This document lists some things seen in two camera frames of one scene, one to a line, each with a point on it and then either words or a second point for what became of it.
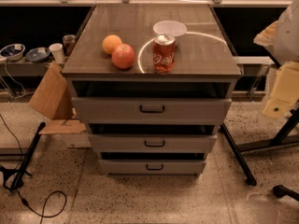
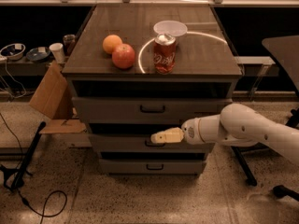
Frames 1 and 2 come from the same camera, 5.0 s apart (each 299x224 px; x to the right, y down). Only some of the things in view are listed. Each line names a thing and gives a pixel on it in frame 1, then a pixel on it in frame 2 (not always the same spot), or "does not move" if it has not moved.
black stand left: (14, 179) does not move
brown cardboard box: (52, 100) does not move
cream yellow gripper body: (288, 37) to (190, 131)
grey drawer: (153, 143) does not move
